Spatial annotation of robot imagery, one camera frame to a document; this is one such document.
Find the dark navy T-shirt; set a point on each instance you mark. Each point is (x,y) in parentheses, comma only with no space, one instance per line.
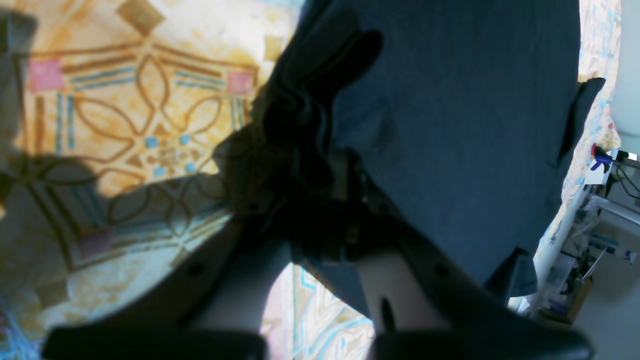
(465,112)

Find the blue red clamp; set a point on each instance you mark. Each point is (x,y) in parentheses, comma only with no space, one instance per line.
(602,161)

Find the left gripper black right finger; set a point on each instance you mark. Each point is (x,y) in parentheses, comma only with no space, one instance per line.
(424,307)

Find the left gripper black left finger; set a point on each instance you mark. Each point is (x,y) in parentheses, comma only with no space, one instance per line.
(209,308)

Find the patterned tablecloth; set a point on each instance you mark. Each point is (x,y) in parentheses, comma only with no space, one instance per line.
(129,138)

